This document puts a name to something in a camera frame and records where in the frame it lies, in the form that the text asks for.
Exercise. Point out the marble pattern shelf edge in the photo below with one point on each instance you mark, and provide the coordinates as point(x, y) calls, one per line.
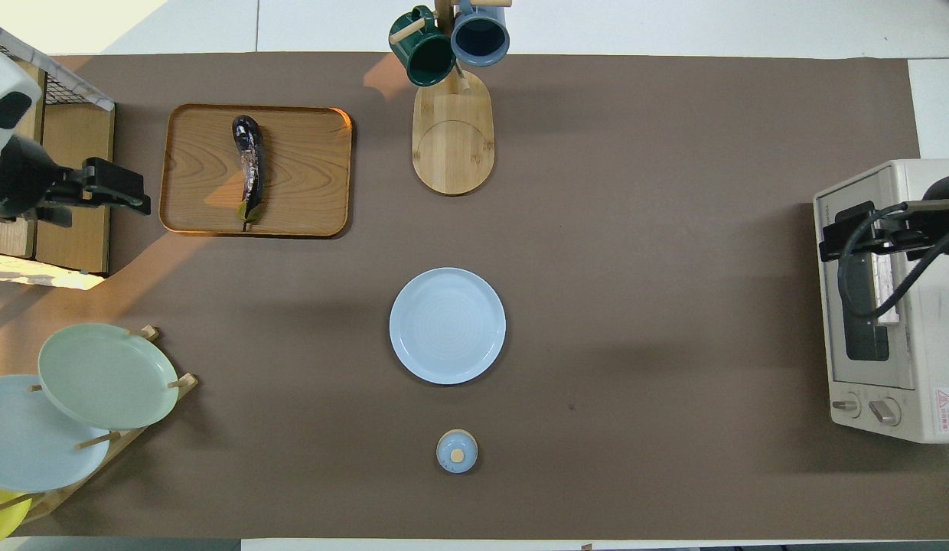
point(69, 76)

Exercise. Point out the red warning sticker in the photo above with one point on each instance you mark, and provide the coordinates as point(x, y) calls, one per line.
point(944, 409)

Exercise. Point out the brown table mat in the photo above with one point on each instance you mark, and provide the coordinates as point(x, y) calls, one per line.
point(597, 268)

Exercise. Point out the wooden serving tray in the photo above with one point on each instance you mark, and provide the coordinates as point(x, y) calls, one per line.
point(306, 170)

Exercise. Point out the yellow plate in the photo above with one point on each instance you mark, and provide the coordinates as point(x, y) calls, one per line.
point(0, 516)

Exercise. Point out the cream toaster oven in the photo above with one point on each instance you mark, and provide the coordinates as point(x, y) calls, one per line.
point(930, 344)

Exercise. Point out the wooden mug tree stand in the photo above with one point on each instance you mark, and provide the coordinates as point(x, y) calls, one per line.
point(453, 138)

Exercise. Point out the wooden plate rack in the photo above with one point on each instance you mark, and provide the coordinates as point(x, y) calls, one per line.
point(107, 451)

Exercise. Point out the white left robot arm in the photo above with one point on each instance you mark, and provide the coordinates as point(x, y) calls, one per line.
point(11, 176)

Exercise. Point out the light blue racked plate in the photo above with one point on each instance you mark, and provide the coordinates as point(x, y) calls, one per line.
point(30, 444)

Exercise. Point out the blue mug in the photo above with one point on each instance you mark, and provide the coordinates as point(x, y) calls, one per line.
point(480, 34)

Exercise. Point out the dark green mug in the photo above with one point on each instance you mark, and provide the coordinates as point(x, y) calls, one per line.
point(425, 53)

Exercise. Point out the pale green plate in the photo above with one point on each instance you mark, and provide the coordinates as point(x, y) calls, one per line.
point(107, 375)

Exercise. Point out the silver oven knob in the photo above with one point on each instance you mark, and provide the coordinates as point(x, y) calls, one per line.
point(847, 405)
point(885, 412)

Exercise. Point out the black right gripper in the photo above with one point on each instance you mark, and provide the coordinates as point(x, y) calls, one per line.
point(849, 233)

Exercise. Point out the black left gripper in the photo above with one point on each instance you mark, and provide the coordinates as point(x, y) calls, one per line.
point(107, 182)

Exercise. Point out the glass oven door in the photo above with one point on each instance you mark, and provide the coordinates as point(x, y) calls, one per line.
point(903, 360)

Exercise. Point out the dark purple eggplant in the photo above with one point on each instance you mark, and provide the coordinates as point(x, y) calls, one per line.
point(250, 161)

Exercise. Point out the light blue ridged plate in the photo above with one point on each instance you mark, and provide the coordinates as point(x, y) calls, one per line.
point(448, 325)

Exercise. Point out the wooden stepped shelf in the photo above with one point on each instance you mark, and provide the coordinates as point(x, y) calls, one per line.
point(84, 237)

